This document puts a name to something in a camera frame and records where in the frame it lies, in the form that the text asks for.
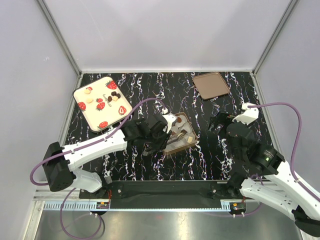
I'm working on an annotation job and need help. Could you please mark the metal tongs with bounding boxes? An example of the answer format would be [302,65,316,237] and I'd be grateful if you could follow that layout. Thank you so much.
[142,133,190,156]

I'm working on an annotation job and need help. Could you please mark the rose gold chocolate box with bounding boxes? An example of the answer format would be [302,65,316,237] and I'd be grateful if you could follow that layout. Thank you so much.
[162,112,198,156]

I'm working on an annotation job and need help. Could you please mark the rose gold box lid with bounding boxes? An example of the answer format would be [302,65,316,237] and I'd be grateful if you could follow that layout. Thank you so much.
[192,72,230,100]

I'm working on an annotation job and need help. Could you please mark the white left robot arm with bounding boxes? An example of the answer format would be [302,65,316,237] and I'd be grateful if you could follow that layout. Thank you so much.
[42,113,177,198]

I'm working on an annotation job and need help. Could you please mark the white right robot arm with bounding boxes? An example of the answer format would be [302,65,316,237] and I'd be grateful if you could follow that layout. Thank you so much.
[208,112,320,238]

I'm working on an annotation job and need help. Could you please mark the dark chocolate pair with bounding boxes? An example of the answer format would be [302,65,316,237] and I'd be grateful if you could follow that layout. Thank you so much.
[111,91,121,101]

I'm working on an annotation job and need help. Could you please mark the white round chocolate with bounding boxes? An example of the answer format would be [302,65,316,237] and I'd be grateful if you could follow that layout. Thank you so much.
[86,98,93,104]

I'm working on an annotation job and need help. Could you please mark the strawberry pattern tray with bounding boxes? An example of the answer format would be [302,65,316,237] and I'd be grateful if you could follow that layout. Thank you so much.
[73,76,133,133]

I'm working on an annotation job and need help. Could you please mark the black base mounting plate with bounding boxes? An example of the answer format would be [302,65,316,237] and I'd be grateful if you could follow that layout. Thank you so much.
[79,180,243,211]

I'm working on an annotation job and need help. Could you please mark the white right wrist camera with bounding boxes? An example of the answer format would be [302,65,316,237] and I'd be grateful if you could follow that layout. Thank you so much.
[232,102,259,125]

